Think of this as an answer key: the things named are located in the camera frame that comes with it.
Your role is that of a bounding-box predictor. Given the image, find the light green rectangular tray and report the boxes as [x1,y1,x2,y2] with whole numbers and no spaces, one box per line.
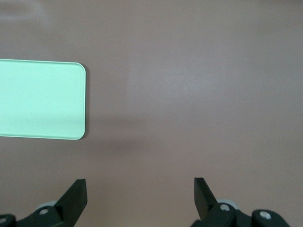
[0,59,86,140]

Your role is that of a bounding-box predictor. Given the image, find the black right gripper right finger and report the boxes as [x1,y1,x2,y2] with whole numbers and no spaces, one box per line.
[190,177,291,227]

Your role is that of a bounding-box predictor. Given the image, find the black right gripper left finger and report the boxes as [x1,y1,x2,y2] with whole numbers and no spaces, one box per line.
[0,179,88,227]

